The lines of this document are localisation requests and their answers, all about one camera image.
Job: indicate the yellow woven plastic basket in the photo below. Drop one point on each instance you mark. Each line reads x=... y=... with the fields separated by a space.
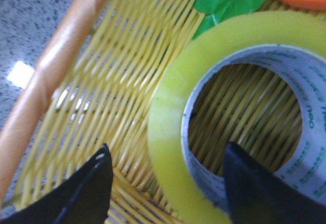
x=93 y=86

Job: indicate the yellow tape roll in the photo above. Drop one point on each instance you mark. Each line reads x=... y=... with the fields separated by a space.
x=256 y=79

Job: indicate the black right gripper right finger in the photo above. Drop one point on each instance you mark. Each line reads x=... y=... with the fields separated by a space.
x=255 y=195

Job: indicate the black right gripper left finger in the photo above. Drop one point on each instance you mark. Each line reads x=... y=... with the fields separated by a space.
x=83 y=198

